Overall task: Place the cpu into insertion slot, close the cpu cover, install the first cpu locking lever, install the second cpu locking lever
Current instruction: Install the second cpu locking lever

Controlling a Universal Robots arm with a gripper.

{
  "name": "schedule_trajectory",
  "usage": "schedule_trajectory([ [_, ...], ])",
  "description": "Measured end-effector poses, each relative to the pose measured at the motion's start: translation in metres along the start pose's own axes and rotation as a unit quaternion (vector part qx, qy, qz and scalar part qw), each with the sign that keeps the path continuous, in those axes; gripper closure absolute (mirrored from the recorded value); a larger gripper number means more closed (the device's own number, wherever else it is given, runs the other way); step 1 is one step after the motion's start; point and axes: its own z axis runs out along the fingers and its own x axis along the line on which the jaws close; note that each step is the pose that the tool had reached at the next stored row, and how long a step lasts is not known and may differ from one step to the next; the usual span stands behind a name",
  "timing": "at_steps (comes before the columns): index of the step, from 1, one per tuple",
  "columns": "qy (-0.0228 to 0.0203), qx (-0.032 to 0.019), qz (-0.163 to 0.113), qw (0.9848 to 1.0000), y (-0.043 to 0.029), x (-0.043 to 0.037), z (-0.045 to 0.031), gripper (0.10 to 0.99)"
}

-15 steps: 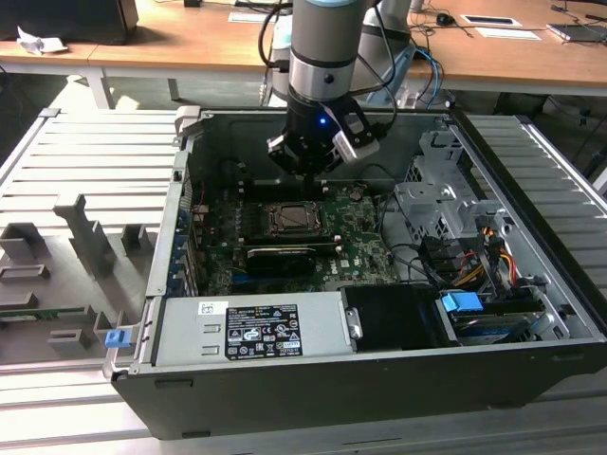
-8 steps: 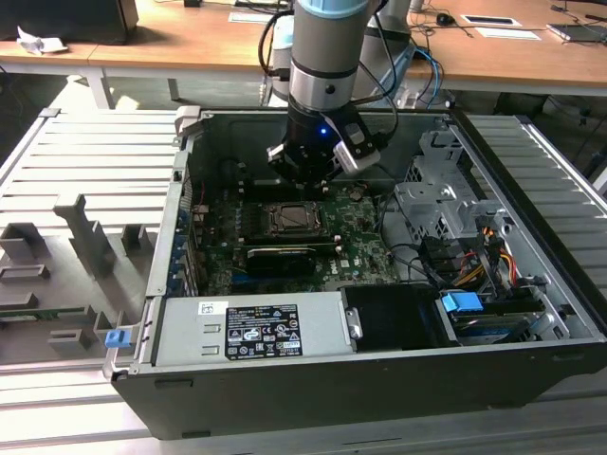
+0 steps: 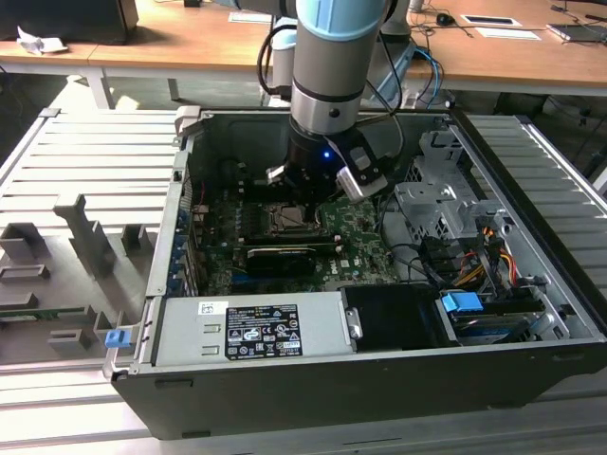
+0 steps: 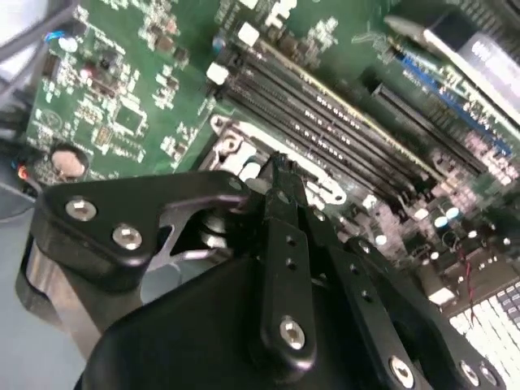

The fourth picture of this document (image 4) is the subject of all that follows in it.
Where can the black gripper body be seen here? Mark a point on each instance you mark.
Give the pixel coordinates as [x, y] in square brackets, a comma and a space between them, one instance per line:
[183, 333]

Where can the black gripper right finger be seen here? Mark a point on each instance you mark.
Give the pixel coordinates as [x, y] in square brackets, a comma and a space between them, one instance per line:
[378, 325]

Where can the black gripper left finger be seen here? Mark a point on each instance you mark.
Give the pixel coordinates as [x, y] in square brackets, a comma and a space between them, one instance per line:
[170, 191]

